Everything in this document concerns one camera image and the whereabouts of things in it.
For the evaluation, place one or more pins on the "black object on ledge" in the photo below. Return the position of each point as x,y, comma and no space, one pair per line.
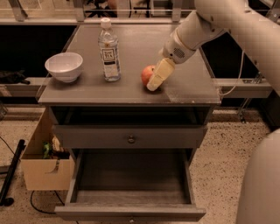
13,77

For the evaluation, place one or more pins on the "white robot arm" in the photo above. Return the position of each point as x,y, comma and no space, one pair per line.
259,38

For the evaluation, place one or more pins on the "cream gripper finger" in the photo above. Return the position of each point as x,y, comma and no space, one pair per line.
163,69

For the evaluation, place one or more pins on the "grey wooden drawer cabinet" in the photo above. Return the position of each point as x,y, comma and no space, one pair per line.
187,98

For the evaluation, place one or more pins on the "grey top drawer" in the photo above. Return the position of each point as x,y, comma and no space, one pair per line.
130,137

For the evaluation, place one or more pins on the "green item in box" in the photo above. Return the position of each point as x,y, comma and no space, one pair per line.
47,150

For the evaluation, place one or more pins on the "red apple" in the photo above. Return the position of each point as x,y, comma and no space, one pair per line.
146,74

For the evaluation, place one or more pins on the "clear plastic water bottle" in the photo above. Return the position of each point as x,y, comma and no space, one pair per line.
108,44

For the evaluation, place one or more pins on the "cardboard box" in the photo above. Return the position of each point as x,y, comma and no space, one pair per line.
45,174

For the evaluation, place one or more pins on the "grey open middle drawer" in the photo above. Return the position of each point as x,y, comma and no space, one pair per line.
131,186

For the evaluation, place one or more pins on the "black pole stand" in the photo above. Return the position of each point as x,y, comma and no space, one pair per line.
4,200

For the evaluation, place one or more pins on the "white bowl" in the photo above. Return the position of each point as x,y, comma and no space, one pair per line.
65,66

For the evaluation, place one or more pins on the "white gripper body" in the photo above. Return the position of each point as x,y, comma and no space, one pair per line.
174,51

